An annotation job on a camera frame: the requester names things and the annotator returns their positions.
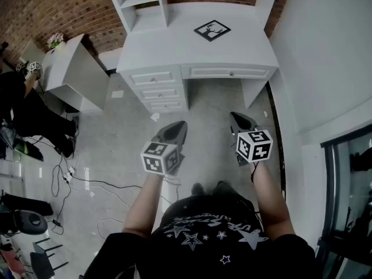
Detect black framed deer picture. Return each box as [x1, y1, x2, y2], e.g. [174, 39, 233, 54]
[194, 19, 232, 43]

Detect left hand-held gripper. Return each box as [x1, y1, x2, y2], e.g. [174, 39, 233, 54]
[140, 120, 188, 176]

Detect white shelf unit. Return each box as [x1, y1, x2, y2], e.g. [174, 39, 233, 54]
[103, 0, 282, 35]

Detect person's shoe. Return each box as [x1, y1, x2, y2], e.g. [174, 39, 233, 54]
[213, 180, 234, 196]
[191, 183, 206, 197]

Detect long black bag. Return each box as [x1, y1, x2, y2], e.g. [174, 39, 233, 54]
[0, 192, 55, 217]

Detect white desk with drawers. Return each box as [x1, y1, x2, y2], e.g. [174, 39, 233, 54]
[116, 1, 280, 113]

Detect person's right forearm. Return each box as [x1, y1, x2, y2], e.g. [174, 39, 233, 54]
[251, 160, 296, 243]

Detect green and black bag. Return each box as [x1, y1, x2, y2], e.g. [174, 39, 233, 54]
[13, 138, 45, 163]

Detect white side table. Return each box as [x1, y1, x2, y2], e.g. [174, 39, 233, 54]
[39, 33, 110, 113]

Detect black round padded seat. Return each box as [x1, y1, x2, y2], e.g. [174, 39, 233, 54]
[12, 209, 49, 237]

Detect person's right shoe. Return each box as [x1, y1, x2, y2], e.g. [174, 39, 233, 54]
[213, 180, 234, 196]

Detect black floor cable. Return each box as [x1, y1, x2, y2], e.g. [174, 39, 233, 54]
[51, 155, 144, 203]

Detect person's left forearm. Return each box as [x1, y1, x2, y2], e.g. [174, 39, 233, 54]
[121, 171, 166, 238]

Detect person's left shoe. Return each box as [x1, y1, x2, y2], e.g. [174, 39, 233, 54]
[191, 183, 206, 197]

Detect black metal-leg chair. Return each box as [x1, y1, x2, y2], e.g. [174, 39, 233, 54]
[30, 237, 70, 279]

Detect black framed glass door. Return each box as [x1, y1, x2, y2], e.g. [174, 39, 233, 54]
[315, 125, 372, 279]

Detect pink potted flowers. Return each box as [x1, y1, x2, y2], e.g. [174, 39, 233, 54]
[46, 32, 66, 49]

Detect person's black star-print shirt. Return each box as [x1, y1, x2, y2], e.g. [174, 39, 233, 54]
[83, 195, 320, 279]

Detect white floor cable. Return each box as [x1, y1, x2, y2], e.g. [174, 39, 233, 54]
[96, 181, 177, 241]

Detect white power strip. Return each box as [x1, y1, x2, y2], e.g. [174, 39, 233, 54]
[63, 167, 76, 183]

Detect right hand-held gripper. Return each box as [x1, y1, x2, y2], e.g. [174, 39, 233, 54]
[230, 112, 274, 167]

